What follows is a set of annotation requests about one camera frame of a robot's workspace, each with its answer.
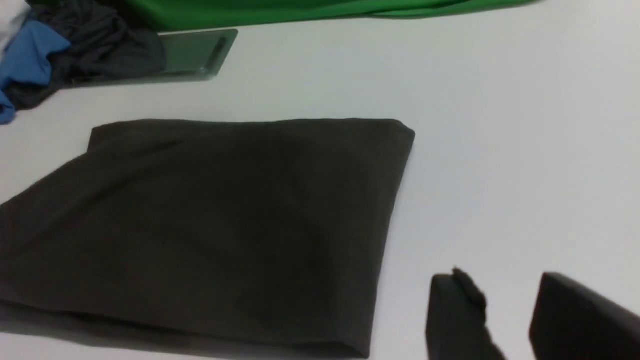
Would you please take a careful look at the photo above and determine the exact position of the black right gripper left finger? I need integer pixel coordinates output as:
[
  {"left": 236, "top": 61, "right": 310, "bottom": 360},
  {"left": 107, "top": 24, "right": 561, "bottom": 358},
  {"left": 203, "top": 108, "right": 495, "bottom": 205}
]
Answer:
[{"left": 425, "top": 268, "right": 506, "bottom": 360}]

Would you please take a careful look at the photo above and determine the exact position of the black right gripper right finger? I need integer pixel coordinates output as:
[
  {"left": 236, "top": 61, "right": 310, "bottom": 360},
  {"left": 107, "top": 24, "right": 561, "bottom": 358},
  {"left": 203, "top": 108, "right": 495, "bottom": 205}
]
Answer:
[{"left": 529, "top": 272, "right": 640, "bottom": 360}]

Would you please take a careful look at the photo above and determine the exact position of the dark gray long-sleeve shirt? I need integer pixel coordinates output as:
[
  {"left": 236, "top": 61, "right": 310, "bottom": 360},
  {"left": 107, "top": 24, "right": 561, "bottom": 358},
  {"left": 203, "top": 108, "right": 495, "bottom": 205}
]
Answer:
[{"left": 1, "top": 119, "right": 416, "bottom": 359}]

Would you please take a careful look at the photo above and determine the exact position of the dark teal crumpled shirt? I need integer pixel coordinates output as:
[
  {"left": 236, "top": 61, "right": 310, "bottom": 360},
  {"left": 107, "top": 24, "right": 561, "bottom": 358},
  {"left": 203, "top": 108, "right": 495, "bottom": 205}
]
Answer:
[{"left": 6, "top": 0, "right": 167, "bottom": 111}]

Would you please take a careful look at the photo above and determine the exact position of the blue crumpled shirt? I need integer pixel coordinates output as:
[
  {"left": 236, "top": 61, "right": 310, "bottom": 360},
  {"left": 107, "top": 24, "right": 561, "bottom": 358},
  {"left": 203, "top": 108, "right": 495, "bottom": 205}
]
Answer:
[{"left": 0, "top": 20, "right": 71, "bottom": 125}]

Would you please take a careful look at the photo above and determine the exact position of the white crumpled shirt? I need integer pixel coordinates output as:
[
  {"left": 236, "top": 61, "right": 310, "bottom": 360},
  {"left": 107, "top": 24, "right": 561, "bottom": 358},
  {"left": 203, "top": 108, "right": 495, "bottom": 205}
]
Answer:
[{"left": 0, "top": 0, "right": 31, "bottom": 55}]

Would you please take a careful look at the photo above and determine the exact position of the green backdrop cloth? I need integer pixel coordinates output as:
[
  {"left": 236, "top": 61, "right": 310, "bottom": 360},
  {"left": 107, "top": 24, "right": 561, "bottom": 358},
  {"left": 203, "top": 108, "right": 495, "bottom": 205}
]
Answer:
[{"left": 125, "top": 0, "right": 530, "bottom": 32}]

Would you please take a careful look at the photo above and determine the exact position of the metal table cable hatch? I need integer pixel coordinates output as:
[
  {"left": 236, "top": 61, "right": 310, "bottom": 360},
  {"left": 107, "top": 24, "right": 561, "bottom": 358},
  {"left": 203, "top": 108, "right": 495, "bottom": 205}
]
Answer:
[{"left": 68, "top": 28, "right": 239, "bottom": 88}]

